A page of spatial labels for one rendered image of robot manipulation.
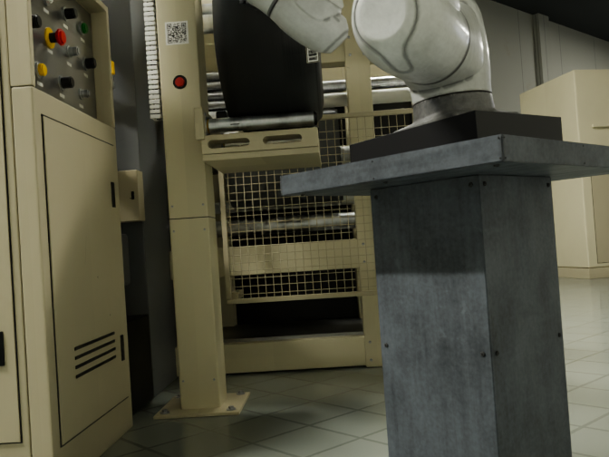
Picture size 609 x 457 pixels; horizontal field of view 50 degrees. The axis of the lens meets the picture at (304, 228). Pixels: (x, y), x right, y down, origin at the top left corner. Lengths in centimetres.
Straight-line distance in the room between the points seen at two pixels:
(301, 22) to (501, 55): 829
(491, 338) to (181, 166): 129
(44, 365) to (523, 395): 99
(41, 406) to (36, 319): 19
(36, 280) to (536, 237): 104
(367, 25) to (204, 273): 124
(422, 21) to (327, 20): 45
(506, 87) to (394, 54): 859
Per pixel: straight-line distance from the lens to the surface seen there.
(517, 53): 1008
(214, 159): 204
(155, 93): 223
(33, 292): 155
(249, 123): 206
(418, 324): 125
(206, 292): 213
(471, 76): 129
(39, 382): 157
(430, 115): 128
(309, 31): 149
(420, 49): 109
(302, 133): 202
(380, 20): 108
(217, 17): 204
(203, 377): 217
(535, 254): 129
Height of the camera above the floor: 51
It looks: 1 degrees up
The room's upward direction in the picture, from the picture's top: 4 degrees counter-clockwise
